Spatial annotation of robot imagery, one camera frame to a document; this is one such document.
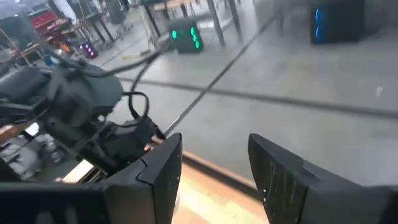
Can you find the red tool cabinet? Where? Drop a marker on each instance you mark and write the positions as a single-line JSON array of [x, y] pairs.
[[43, 18]]

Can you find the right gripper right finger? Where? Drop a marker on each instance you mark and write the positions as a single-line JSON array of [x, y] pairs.
[[286, 193]]

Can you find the black box with blue lights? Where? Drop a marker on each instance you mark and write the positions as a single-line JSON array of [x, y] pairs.
[[339, 21]]

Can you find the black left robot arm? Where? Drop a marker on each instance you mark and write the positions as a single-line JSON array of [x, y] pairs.
[[77, 90]]

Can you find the black box with green lights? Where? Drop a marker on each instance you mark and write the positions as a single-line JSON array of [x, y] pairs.
[[185, 35]]

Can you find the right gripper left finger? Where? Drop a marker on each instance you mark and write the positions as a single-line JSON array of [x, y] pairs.
[[155, 186]]

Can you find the black-legged workbench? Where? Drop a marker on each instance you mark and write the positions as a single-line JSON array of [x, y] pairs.
[[216, 28]]

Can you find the black box with purple lights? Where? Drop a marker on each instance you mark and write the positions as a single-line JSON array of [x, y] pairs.
[[87, 49]]

